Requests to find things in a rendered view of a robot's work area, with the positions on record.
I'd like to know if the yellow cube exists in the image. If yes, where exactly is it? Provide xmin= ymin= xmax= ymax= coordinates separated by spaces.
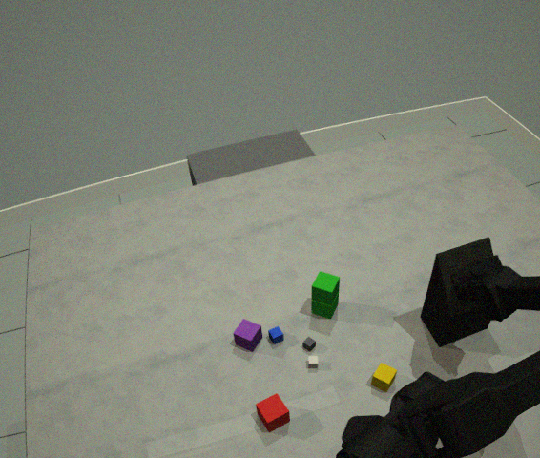
xmin=371 ymin=363 xmax=398 ymax=392

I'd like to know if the red block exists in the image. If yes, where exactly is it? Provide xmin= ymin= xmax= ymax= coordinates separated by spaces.
xmin=256 ymin=393 xmax=290 ymax=432

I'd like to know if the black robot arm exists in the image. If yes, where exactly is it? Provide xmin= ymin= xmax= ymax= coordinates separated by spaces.
xmin=336 ymin=255 xmax=540 ymax=458

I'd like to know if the purple cube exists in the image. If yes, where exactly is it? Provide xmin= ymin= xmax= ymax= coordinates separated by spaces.
xmin=234 ymin=319 xmax=262 ymax=352

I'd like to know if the small blue block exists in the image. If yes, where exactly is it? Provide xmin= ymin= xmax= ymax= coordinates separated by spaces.
xmin=268 ymin=326 xmax=284 ymax=344

